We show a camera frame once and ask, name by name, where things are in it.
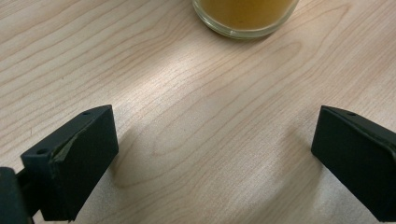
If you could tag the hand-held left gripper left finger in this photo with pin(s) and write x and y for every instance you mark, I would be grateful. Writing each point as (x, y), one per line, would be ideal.
(77, 161)

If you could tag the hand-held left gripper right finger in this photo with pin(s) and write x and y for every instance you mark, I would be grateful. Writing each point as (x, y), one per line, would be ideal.
(355, 155)

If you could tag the glass spice jar yellow powder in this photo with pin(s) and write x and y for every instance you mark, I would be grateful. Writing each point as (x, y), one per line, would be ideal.
(246, 15)

